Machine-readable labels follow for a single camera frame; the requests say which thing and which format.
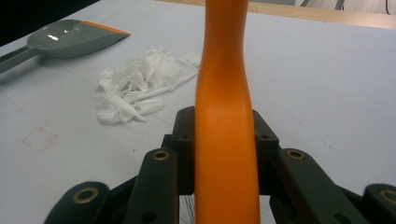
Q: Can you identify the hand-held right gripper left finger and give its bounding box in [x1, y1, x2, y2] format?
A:
[161, 105, 196, 196]

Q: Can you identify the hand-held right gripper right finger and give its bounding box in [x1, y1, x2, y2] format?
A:
[252, 109, 280, 196]

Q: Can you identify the orange handled grey brush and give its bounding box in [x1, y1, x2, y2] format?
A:
[194, 0, 262, 224]

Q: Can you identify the pile of white paper scraps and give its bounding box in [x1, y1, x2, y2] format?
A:
[94, 46, 202, 126]

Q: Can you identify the grey dustpan with orange edge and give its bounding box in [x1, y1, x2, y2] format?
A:
[0, 19, 133, 75]

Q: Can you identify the black curtain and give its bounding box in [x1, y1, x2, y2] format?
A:
[0, 0, 101, 49]

